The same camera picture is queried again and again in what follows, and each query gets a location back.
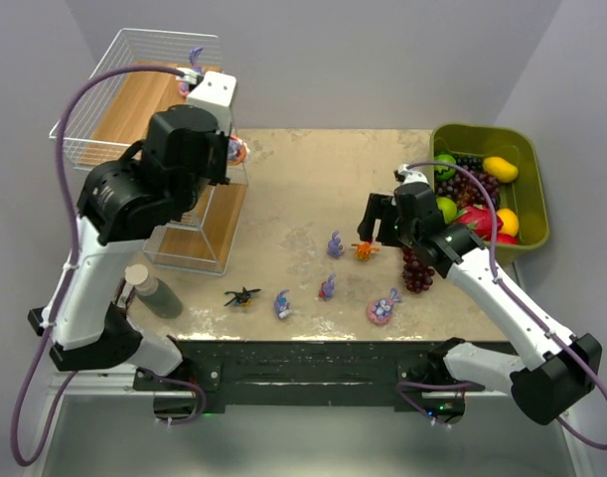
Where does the green plastic bin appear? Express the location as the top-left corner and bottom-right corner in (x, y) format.
(430, 123), (549, 266)

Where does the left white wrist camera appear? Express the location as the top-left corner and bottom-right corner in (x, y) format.
(176, 68), (237, 136)

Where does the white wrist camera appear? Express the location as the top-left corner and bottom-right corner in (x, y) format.
(176, 68), (237, 136)
(394, 164), (431, 190)

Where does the small purple bunny toy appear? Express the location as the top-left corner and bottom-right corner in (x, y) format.
(273, 289), (292, 320)

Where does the yellow mango toy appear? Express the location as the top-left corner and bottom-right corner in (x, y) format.
(482, 156), (519, 184)

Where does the red grape bunch in bin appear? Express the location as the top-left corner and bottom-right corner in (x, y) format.
(436, 171), (502, 209)

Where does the red apple toy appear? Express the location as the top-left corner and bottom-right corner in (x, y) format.
(495, 233), (519, 245)

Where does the dark blue grape bunch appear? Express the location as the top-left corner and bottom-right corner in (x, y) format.
(453, 154), (483, 171)

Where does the bunny on pink donut front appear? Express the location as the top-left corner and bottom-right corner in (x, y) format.
(366, 288), (401, 326)

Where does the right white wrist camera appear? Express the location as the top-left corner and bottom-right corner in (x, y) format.
(394, 164), (431, 190)

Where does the brown chocolate bar wrapper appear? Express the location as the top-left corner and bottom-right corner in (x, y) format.
(113, 278), (135, 310)

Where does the green bottle white cap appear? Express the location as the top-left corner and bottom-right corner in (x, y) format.
(125, 264), (183, 319)

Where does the purple bunny with red heart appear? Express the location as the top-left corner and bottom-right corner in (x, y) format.
(318, 273), (336, 301)

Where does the red grape bunch on table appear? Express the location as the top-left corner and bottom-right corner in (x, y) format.
(401, 246), (435, 294)

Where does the pink dragon fruit toy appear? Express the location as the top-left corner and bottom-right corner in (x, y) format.
(454, 205), (493, 240)

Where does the purple bunny standing toy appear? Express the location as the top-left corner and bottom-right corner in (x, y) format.
(327, 231), (344, 259)

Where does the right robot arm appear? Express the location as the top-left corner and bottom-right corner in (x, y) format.
(358, 182), (602, 425)

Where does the black mounting base rail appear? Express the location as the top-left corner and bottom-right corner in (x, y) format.
(133, 341), (455, 416)

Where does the orange dragon toy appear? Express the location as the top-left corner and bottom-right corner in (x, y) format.
(351, 241), (380, 261)

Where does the green lime toy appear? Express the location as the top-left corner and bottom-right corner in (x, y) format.
(436, 197), (458, 224)

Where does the yellow lemon toy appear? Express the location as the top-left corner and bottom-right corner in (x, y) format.
(497, 208), (520, 237)

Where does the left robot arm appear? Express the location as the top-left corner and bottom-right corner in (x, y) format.
(30, 104), (231, 376)

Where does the green watermelon toy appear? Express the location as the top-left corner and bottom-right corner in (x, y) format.
(434, 153), (457, 183)

